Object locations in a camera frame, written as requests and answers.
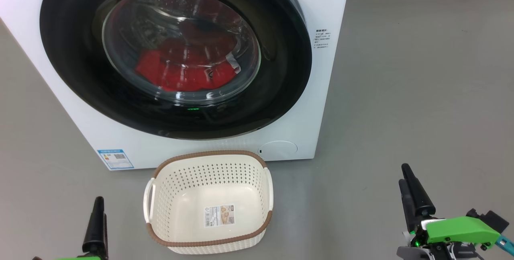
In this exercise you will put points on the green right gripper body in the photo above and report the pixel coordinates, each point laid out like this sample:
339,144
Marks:
461,230

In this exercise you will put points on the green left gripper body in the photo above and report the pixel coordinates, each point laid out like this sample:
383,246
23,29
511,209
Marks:
78,258

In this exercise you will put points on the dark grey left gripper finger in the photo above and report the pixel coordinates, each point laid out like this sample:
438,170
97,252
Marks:
106,236
95,228

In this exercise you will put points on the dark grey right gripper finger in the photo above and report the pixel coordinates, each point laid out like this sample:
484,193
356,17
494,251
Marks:
408,207
419,199

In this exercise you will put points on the black round glass washer door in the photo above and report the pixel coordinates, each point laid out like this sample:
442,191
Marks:
72,51

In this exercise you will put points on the red sports jersey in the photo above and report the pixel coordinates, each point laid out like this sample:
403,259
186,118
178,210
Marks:
180,71

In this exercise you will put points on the cream perforated basket brown rim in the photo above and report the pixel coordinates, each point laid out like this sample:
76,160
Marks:
209,187

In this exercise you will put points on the white front-load washing machine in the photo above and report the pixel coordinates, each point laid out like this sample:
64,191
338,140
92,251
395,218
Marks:
56,103

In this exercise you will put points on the stainless steel washing machine drum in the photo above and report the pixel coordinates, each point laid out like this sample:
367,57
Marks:
160,19

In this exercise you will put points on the blue energy label sticker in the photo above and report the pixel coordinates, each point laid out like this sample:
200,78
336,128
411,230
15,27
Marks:
115,159

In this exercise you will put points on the paper product label sticker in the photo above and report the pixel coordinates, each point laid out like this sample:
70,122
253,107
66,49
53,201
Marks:
219,216

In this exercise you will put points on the round white filter cover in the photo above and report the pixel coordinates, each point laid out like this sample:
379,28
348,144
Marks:
279,150

